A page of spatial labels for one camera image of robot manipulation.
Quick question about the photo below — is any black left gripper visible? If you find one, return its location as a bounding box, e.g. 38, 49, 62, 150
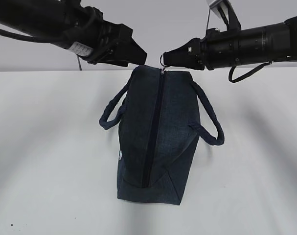
55, 6, 147, 67

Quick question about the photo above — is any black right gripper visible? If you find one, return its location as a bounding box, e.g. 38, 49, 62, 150
162, 28, 239, 71

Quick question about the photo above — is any silver zipper pull ring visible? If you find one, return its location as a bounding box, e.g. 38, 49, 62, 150
159, 55, 169, 75

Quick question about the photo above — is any navy blue lunch bag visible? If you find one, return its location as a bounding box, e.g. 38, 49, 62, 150
99, 66, 225, 205

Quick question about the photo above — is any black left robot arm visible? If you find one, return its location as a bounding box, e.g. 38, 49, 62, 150
0, 0, 147, 67

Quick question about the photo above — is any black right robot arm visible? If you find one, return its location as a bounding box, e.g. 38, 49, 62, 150
163, 17, 297, 70

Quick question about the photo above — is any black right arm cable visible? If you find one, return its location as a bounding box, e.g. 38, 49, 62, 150
228, 61, 273, 84

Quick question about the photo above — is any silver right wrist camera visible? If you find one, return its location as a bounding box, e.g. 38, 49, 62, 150
207, 0, 242, 31

